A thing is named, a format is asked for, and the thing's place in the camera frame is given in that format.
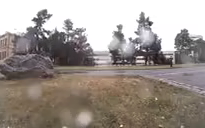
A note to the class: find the green grass strip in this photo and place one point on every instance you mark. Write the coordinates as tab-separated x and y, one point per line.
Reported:
123	67

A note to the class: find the group of dark trees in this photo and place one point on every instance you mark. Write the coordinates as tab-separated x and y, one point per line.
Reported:
68	48

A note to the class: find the dry grass ground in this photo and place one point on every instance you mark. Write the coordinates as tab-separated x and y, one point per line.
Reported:
90	100

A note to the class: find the group of tall trees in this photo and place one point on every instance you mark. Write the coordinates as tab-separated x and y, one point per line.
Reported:
146	45

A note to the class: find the large grey boulder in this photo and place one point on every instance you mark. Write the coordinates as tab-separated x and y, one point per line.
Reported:
25	65

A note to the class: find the tree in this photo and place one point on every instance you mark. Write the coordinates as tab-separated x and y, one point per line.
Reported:
182	41

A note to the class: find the cobblestone kerb strip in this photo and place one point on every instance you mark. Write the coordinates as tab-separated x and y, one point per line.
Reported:
190	87

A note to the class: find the grey asphalt road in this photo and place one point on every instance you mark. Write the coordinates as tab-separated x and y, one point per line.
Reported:
194	78

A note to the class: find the overgrown building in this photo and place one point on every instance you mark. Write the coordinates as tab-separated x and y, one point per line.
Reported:
200	50

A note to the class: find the tan building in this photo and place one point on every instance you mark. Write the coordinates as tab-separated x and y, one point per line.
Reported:
3	46

